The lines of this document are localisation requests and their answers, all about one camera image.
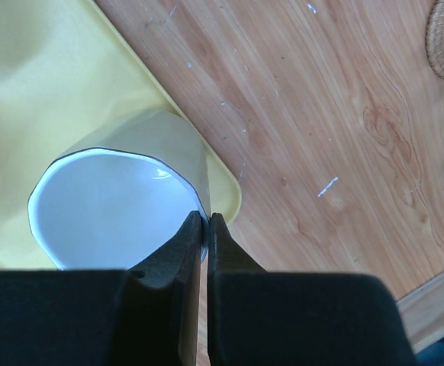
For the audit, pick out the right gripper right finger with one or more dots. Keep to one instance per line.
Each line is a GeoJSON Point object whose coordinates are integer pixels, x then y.
{"type": "Point", "coordinates": [259, 317]}

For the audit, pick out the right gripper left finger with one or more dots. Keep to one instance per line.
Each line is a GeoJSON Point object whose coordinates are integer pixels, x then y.
{"type": "Point", "coordinates": [145, 315]}

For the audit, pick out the white green-handled mug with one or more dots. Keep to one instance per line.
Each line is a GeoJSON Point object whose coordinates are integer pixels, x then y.
{"type": "Point", "coordinates": [121, 192]}

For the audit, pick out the small woven rattan coaster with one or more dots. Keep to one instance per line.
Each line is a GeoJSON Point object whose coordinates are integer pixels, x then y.
{"type": "Point", "coordinates": [434, 39]}

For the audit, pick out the yellow plastic tray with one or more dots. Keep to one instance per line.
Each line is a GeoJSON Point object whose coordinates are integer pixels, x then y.
{"type": "Point", "coordinates": [64, 72]}

